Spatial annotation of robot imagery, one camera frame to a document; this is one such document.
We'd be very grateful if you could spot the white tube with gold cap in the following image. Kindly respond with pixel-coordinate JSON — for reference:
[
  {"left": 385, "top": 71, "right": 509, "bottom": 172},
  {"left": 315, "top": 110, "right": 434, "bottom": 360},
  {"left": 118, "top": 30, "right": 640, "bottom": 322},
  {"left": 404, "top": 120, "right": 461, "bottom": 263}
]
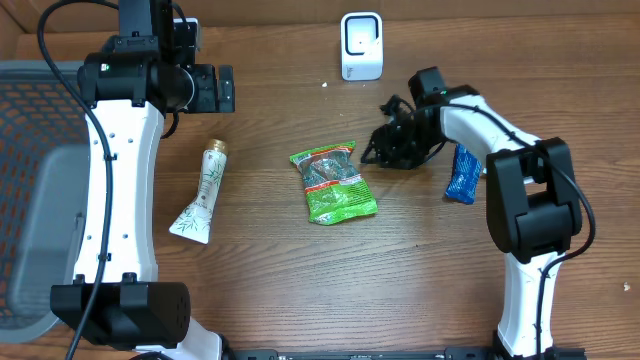
[{"left": 169, "top": 139, "right": 228, "bottom": 244}]

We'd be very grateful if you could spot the grey plastic mesh basket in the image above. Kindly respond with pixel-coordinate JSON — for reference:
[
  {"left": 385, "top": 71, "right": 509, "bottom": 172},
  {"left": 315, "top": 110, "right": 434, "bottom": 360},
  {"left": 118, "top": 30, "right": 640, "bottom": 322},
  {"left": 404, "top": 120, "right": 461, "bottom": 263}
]
[{"left": 1, "top": 61, "right": 89, "bottom": 343}]

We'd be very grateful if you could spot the green Haribo candy bag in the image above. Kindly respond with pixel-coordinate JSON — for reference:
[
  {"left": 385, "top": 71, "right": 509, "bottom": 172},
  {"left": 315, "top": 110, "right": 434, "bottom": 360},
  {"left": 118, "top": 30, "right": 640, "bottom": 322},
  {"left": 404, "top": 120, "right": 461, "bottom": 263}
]
[{"left": 289, "top": 141, "right": 378, "bottom": 226}]

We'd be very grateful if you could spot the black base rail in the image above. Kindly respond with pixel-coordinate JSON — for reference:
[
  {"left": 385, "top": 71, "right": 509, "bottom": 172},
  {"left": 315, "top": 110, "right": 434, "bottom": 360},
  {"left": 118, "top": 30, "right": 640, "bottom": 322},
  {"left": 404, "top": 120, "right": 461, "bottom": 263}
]
[{"left": 232, "top": 347, "right": 586, "bottom": 360}]

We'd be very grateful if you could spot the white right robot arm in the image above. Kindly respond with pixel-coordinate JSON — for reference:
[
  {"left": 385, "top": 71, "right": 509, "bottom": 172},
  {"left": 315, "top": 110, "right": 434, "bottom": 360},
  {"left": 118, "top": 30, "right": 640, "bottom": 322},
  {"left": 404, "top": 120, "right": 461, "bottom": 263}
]
[{"left": 361, "top": 67, "right": 592, "bottom": 359}]

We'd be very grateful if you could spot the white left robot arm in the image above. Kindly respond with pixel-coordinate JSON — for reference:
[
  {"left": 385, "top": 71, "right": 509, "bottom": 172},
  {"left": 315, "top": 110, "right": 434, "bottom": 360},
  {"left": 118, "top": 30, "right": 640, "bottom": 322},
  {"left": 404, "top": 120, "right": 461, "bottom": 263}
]
[{"left": 50, "top": 0, "right": 235, "bottom": 360}]

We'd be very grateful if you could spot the blue Oreo cookie pack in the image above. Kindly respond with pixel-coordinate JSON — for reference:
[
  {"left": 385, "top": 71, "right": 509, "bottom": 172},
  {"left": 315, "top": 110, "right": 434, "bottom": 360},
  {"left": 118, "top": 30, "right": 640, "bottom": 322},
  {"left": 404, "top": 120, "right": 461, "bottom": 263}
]
[{"left": 445, "top": 144, "right": 483, "bottom": 205}]

